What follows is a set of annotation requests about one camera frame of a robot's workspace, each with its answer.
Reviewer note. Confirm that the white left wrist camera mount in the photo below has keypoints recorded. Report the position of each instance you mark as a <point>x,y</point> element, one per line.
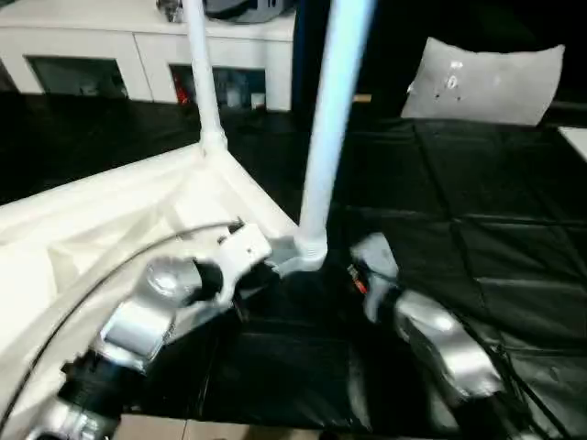
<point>243,247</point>

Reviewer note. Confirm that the dark clutter pile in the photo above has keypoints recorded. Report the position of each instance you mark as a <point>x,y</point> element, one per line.
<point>170,9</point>

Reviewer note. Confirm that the black cabinet with gold label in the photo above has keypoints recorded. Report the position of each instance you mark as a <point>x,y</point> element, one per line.
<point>394,37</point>

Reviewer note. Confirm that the white cabinet with glass doors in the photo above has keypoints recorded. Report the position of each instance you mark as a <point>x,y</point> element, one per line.
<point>73,41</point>

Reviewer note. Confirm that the white plastic table top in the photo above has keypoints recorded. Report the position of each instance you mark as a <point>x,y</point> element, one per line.
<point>92,220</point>

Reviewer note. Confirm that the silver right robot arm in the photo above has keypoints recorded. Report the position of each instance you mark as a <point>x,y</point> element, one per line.
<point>440,348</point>

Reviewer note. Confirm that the flat white board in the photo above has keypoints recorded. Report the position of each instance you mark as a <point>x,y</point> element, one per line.
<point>578,142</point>

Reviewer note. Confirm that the black work mat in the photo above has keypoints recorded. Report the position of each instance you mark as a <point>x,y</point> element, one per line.
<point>459,211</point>

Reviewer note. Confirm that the white plastic table leg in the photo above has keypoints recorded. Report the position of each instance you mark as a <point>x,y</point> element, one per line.
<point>204,73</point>
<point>330,110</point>

